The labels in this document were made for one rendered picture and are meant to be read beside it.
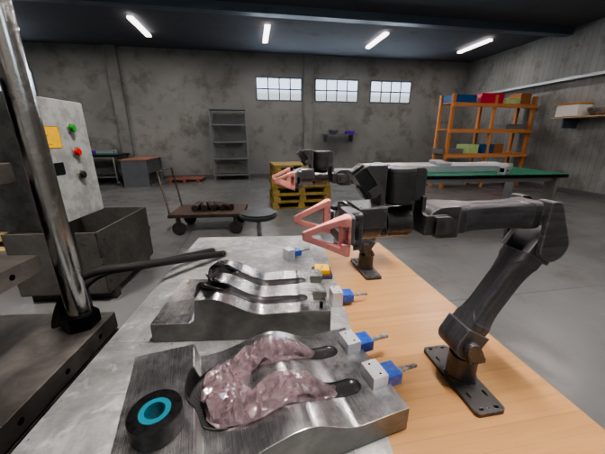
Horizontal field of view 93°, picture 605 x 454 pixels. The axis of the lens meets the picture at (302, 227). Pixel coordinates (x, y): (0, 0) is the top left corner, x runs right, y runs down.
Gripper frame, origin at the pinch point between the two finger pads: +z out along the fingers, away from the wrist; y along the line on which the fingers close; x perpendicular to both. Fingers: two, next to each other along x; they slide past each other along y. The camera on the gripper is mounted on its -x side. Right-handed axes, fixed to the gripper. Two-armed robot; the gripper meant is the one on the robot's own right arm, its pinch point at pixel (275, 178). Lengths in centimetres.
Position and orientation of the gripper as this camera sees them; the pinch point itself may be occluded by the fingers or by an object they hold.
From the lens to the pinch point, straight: 108.5
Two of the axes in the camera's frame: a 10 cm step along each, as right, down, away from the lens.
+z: -9.9, 0.6, -1.6
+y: 1.7, 3.0, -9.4
